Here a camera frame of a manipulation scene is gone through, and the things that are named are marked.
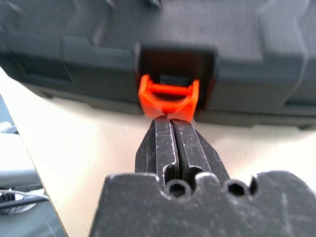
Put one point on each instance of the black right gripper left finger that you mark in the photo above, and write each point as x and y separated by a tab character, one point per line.
161	145

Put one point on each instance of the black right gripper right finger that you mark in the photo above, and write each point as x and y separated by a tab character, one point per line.
197	150

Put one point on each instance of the orange case latch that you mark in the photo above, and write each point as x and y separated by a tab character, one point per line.
148	98

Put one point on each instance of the black plastic tool case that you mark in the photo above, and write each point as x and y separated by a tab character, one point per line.
74	54

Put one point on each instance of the grey white sneaker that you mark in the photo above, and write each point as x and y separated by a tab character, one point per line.
17	202

